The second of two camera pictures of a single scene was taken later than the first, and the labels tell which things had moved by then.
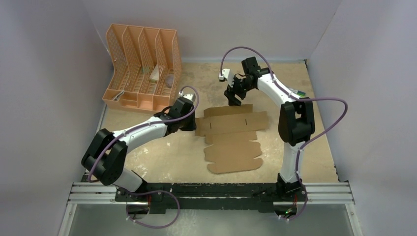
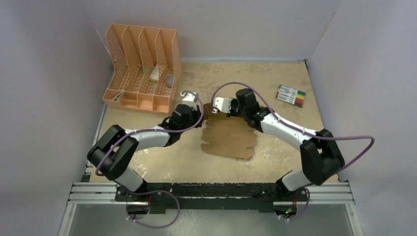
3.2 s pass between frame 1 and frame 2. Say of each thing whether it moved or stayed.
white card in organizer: stayed
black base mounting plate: stayed
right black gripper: moved
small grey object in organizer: stayed
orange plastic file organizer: stayed
